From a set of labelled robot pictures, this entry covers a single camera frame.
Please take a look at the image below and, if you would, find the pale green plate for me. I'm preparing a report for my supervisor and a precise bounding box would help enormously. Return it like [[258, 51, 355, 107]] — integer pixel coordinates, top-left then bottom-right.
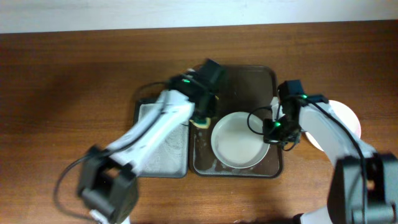
[[210, 112, 270, 169]]

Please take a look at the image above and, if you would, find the green yellow sponge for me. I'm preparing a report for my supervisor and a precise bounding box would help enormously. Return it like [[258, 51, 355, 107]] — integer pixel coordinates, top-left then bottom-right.
[[188, 93, 220, 130]]

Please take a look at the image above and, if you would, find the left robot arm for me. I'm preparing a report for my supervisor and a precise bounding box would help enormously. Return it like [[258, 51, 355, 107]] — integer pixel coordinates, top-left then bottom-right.
[[77, 59, 226, 223]]

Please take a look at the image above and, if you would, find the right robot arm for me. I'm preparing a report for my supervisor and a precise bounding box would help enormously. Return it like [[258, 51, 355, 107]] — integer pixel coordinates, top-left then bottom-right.
[[262, 80, 397, 223]]

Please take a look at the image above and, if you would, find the large brown tray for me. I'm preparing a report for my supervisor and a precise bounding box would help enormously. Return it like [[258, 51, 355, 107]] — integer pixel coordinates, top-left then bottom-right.
[[189, 65, 284, 179]]

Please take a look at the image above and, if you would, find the small grey metal tray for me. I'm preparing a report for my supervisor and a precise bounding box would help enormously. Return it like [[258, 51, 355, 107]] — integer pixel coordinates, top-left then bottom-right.
[[132, 96, 190, 179]]

